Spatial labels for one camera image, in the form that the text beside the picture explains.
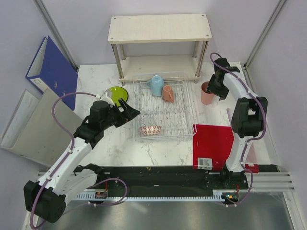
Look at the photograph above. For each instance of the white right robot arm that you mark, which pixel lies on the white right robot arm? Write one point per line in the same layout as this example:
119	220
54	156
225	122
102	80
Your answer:
248	121

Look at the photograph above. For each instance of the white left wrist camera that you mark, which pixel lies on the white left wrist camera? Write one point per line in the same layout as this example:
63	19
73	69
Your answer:
107	97

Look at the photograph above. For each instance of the white wire dish rack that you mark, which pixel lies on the white wire dish rack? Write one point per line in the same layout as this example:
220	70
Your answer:
176	119

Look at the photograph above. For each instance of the blue ceramic mug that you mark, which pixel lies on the blue ceramic mug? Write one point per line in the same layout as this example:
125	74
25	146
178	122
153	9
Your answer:
155	84

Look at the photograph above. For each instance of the green plastic plate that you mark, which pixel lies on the green plastic plate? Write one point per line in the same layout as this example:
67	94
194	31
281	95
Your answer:
117	92

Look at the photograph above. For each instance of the light wooden two-tier shelf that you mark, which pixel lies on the light wooden two-tier shelf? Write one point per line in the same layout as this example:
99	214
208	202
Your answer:
167	28

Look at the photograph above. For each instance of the white slotted cable duct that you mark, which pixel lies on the white slotted cable duct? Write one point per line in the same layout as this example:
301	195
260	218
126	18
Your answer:
92	195

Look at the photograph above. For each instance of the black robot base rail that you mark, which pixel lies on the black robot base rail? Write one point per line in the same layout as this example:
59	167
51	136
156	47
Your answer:
163	180

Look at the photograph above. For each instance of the blue ring binder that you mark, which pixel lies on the blue ring binder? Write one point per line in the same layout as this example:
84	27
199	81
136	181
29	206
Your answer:
50	69

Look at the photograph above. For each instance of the clear plastic sheet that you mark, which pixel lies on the clear plastic sheet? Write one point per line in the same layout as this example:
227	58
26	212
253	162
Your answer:
262	152

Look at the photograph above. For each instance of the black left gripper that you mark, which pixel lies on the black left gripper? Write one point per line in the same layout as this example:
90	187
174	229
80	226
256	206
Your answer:
127	115

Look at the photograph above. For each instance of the red patterned bowl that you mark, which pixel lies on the red patterned bowl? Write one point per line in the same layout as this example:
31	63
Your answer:
150	130

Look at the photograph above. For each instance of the pink plastic tumbler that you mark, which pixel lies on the pink plastic tumbler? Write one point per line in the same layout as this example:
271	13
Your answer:
206	97

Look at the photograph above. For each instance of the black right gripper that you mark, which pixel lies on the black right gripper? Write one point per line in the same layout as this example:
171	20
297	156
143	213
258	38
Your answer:
210	87

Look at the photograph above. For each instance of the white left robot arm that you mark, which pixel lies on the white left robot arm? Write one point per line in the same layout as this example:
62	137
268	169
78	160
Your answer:
48	197

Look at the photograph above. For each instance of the orange dotted mug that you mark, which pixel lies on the orange dotted mug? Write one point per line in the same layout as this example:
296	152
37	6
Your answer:
167	94

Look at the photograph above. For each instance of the grey folder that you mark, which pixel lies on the grey folder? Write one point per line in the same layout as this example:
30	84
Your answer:
32	131

